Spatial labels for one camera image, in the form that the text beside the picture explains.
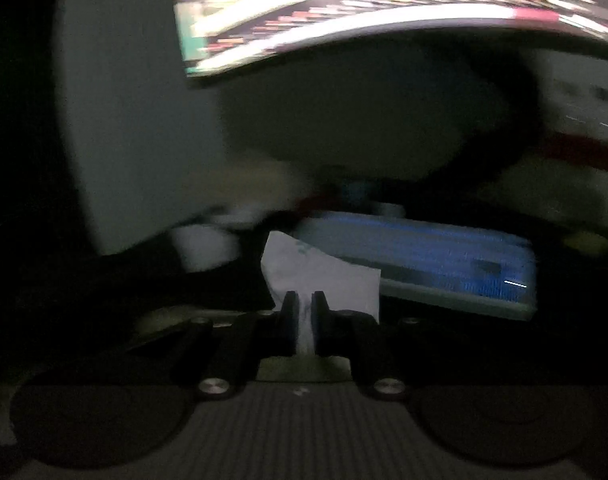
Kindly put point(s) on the beige soft object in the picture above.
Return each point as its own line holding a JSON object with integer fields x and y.
{"x": 264, "y": 182}

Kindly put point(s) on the dark curved monitor stand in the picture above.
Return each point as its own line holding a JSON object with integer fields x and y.
{"x": 504, "y": 125}

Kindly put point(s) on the small white cup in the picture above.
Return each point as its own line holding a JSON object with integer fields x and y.
{"x": 203, "y": 247}

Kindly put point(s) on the curved computer monitor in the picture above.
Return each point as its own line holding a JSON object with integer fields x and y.
{"x": 384, "y": 10}

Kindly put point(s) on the white paper tissue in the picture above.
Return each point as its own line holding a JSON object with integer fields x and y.
{"x": 320, "y": 272}

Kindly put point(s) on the dark container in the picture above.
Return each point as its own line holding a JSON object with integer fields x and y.
{"x": 169, "y": 321}

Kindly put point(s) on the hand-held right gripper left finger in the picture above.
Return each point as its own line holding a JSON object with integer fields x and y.
{"x": 288, "y": 322}

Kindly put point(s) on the blue backlit keyboard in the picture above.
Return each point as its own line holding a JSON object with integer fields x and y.
{"x": 424, "y": 260}

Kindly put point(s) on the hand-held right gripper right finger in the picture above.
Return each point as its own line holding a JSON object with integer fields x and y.
{"x": 321, "y": 322}

